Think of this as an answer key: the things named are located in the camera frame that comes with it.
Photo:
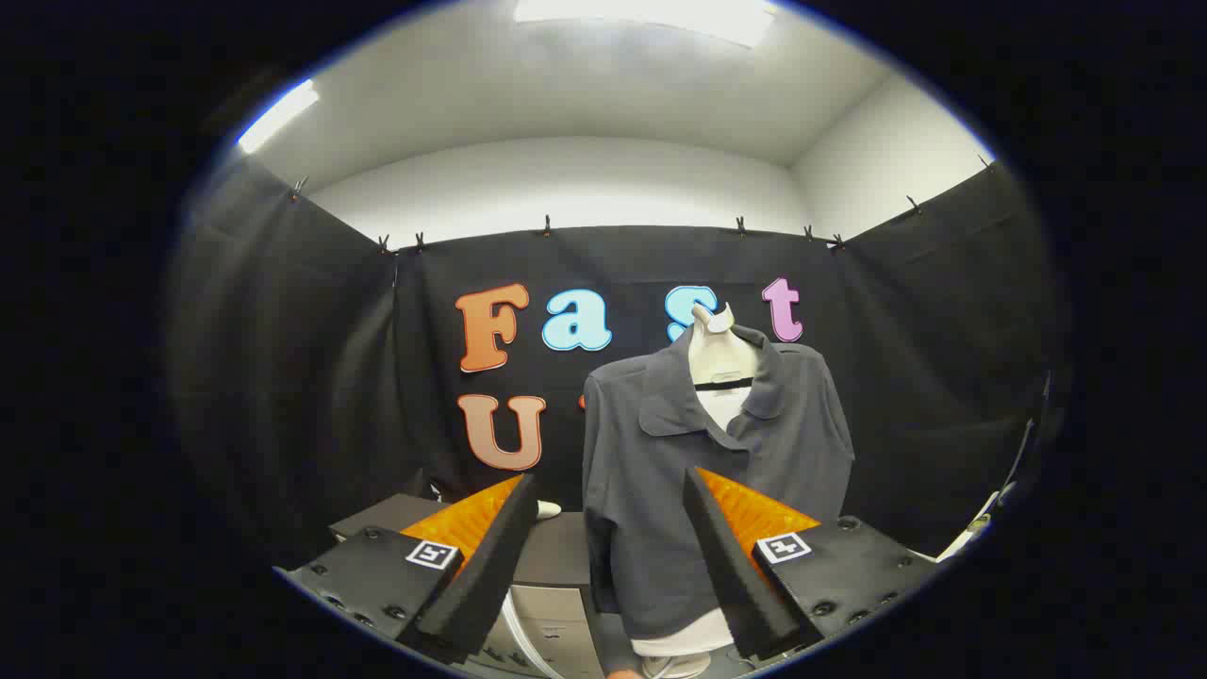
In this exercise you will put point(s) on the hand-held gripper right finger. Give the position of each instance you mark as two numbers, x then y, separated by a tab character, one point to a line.
731	566

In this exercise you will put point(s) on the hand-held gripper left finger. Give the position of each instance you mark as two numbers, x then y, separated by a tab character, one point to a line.
490	566

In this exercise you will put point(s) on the dark grey collared shirt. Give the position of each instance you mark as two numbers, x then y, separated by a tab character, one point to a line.
651	490

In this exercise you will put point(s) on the grey cabinet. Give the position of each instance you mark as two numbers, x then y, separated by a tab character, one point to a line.
556	556

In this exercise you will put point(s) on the white ironing backing board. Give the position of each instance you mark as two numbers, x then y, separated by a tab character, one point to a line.
724	407

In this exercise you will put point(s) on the black backdrop cloth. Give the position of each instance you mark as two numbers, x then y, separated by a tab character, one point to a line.
311	377

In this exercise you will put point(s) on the row of black cloth clips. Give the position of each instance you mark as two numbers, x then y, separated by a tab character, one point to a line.
546	224

